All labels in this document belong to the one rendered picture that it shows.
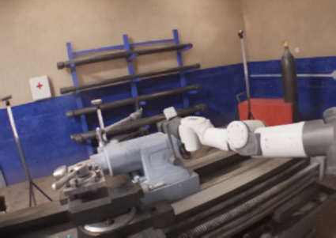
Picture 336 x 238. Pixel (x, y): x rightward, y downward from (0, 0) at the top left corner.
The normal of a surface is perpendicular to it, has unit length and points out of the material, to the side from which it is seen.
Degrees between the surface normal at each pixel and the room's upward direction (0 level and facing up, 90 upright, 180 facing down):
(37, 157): 90
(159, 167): 70
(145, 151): 82
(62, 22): 90
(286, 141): 76
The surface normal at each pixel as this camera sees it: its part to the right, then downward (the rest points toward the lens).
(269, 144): -0.82, -0.01
